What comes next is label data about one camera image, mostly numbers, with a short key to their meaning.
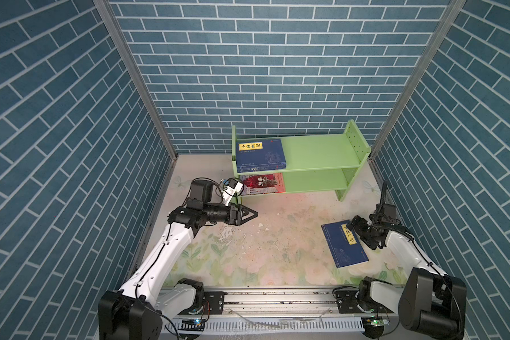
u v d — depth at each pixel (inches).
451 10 27.8
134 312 14.6
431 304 16.0
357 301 28.8
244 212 29.6
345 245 34.5
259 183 36.1
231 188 26.6
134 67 33.3
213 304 29.0
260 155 31.0
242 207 25.7
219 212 25.2
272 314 28.7
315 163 45.5
